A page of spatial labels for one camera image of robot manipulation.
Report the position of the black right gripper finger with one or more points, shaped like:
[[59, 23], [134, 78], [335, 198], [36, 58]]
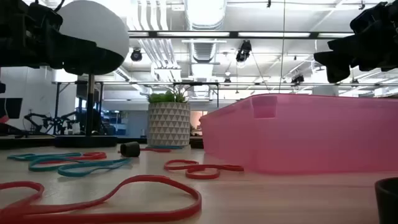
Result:
[[337, 65]]

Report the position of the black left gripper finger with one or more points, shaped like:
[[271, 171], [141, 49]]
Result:
[[53, 51]]

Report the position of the pink translucent plastic bin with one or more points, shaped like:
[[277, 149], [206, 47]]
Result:
[[311, 133]]

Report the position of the red rubber band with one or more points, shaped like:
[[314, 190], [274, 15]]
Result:
[[149, 178], [96, 154], [233, 168]]

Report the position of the teal rubber band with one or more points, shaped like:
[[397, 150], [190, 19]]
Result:
[[37, 170], [66, 173], [14, 157]]

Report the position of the large black rubber band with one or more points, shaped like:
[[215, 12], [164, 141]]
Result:
[[387, 202]]

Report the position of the black background robot arm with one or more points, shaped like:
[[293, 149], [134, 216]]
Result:
[[40, 118]]

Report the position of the black ceiling spotlight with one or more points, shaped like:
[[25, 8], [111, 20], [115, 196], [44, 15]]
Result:
[[136, 55], [297, 79]]

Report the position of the white globe lamp black stand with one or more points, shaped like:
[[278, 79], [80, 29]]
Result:
[[93, 21]]

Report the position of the black monitor screen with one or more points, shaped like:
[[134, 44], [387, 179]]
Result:
[[12, 107]]

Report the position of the green plant in patterned pot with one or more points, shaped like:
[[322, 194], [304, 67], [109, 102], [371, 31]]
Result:
[[169, 124]]

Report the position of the black background station frame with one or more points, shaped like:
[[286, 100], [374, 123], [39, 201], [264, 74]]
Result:
[[58, 109]]

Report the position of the black overhead camera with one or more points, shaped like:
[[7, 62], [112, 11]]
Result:
[[244, 51]]

